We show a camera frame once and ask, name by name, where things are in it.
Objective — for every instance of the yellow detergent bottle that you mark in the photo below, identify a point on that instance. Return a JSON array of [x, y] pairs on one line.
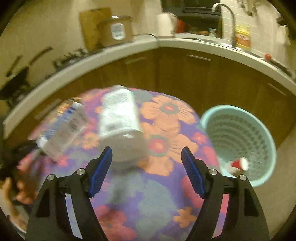
[[242, 38]]

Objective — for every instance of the white drink carton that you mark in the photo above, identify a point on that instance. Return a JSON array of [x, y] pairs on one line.
[[67, 132]]

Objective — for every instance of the white electric kettle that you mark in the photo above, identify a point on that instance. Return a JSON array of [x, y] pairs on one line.
[[165, 23]]

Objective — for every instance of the white kitchen countertop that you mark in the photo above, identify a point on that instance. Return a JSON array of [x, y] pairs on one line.
[[92, 58]]

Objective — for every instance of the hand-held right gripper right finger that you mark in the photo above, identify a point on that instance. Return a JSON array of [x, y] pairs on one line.
[[193, 176]]

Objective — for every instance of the steel kitchen faucet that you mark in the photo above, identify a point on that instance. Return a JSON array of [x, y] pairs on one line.
[[232, 23]]

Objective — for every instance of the steel sink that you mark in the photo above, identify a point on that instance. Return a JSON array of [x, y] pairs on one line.
[[203, 38]]

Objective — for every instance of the floral printed blanket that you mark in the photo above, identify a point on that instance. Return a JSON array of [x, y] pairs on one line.
[[159, 129]]

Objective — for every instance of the gas stove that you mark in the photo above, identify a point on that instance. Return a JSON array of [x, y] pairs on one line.
[[67, 60]]

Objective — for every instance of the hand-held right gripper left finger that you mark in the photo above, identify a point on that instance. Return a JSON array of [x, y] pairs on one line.
[[100, 176]]

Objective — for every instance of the white plastic bag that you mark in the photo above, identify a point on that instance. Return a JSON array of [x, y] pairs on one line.
[[283, 34]]

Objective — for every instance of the person's left hand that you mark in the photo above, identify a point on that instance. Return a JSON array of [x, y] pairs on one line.
[[23, 194]]

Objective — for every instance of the black wok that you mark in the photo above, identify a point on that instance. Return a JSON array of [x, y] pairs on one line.
[[16, 85]]

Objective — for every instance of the clear plastic bottle white label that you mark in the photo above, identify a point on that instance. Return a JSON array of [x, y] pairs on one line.
[[118, 115]]

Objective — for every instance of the red container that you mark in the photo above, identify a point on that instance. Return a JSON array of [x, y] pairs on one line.
[[180, 26]]

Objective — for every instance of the wooden cutting board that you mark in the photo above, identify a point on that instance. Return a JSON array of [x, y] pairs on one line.
[[89, 25]]

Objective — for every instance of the dark window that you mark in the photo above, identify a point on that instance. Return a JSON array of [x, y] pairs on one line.
[[189, 7]]

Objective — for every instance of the beige rice cooker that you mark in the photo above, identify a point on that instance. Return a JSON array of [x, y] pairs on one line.
[[115, 30]]

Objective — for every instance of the small red bottle white cap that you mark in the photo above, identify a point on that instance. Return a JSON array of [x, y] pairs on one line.
[[235, 165]]

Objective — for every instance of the teal plastic basket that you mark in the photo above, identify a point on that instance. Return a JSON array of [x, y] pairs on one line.
[[231, 125]]

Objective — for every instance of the dark brush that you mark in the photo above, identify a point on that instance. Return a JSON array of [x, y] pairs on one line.
[[281, 67]]

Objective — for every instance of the wooden base cabinets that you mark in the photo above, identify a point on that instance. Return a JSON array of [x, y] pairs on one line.
[[185, 74]]

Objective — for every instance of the red tomato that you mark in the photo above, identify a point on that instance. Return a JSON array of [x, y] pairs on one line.
[[267, 56]]

